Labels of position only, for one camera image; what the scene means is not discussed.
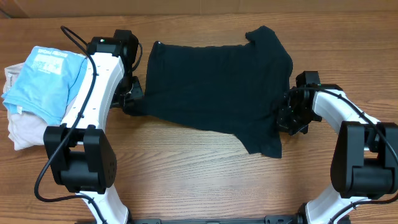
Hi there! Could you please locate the dark navy t-shirt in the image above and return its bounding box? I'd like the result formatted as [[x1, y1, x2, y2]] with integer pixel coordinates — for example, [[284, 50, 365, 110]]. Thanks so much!
[[123, 26, 293, 158]]

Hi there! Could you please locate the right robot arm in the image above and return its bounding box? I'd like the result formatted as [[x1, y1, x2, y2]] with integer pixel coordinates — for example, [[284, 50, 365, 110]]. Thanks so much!
[[264, 71, 397, 224]]

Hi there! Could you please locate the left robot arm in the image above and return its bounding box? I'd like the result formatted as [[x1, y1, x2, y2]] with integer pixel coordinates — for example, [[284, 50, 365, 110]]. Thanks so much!
[[34, 26, 144, 223]]

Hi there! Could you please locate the light blue folded t-shirt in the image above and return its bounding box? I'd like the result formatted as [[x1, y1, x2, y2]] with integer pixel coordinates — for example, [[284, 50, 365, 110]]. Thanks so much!
[[2, 46, 88, 126]]

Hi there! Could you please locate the beige folded garment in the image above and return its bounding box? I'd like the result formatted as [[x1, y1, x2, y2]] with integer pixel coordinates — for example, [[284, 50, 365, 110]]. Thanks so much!
[[2, 63, 47, 151]]

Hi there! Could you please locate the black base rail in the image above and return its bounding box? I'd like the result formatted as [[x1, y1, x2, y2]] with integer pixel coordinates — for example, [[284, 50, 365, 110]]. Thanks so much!
[[130, 215, 295, 224]]

